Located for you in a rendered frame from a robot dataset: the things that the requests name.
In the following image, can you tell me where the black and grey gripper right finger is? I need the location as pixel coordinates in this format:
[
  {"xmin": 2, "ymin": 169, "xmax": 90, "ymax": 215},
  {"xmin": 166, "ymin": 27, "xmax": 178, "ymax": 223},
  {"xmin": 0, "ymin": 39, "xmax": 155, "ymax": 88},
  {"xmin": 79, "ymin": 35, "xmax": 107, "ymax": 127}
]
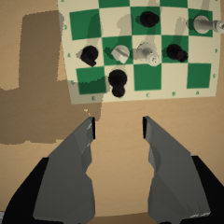
[{"xmin": 143, "ymin": 116, "xmax": 224, "ymax": 224}]

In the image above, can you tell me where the green and cream chessboard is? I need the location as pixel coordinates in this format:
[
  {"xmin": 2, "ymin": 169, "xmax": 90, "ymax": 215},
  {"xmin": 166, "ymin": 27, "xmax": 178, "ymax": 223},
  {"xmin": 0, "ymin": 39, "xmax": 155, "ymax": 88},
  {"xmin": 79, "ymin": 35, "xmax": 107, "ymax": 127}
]
[{"xmin": 57, "ymin": 0, "xmax": 221, "ymax": 105}]

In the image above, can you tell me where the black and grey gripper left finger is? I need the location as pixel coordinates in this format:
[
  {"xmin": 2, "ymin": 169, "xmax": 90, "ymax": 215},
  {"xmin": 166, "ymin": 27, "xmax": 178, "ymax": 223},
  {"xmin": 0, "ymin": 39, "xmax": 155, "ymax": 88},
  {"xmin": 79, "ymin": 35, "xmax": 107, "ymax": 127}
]
[{"xmin": 1, "ymin": 117, "xmax": 95, "ymax": 224}]

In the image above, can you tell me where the white knight chess piece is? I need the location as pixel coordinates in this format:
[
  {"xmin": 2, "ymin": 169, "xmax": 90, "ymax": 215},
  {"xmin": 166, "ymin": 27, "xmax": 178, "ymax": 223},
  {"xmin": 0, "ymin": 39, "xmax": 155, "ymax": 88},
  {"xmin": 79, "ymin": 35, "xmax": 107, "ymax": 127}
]
[{"xmin": 111, "ymin": 45, "xmax": 130, "ymax": 63}]

